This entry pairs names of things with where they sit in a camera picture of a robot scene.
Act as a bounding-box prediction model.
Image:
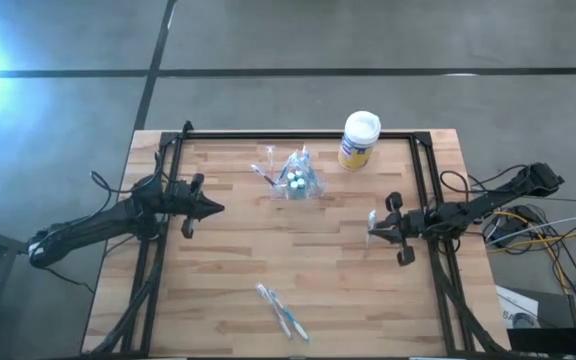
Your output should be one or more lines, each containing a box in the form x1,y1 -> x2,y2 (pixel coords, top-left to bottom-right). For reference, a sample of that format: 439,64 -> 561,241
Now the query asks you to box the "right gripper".
367,190 -> 416,268

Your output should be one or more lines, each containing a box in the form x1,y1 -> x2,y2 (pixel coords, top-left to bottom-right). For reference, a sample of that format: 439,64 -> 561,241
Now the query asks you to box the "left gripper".
179,172 -> 226,240

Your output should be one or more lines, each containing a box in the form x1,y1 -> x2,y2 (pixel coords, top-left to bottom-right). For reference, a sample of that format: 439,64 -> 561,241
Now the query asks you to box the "clear acrylic organizer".
267,151 -> 326,201

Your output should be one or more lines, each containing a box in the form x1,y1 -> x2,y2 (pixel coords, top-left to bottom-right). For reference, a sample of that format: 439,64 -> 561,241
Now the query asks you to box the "yellow Lysol wipes canister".
336,109 -> 383,172

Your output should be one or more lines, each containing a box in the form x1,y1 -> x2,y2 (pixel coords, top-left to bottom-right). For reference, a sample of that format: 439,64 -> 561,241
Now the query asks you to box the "white printed box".
495,283 -> 539,330

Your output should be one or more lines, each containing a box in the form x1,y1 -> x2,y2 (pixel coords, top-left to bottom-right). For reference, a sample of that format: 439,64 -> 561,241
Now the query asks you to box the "black equipment case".
506,287 -> 576,360

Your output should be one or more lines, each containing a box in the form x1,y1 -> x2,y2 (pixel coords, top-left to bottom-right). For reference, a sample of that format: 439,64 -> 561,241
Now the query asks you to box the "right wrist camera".
402,209 -> 427,236

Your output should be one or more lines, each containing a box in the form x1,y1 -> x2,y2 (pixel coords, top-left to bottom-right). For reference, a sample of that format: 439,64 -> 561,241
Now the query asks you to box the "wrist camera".
165,182 -> 192,214
402,209 -> 427,236

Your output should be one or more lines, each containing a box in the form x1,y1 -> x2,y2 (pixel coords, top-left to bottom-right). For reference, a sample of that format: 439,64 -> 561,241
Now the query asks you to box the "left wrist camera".
165,182 -> 192,214

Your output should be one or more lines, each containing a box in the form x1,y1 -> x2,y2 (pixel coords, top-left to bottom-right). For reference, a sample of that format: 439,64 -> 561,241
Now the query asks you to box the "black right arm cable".
439,163 -> 529,202

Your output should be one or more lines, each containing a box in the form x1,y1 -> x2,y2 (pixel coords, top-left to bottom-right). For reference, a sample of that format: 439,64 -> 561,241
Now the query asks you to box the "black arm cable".
439,163 -> 529,202
90,169 -> 135,196

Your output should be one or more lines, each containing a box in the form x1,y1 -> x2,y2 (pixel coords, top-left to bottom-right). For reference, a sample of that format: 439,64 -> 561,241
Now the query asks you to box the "black aluminium table frame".
80,119 -> 512,360

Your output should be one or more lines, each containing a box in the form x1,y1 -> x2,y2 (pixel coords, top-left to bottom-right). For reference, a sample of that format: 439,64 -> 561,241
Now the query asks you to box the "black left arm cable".
90,169 -> 135,196

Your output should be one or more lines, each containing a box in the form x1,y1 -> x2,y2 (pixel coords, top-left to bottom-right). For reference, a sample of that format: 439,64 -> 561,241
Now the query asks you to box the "black floor cable bundle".
467,199 -> 576,301

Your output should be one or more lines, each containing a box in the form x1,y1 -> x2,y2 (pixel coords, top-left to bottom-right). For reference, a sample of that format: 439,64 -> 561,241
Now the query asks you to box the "white floor cable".
485,215 -> 576,247

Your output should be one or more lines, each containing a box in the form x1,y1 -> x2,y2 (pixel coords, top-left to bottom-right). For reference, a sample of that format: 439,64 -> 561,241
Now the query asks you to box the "yellow floor cable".
487,209 -> 576,327

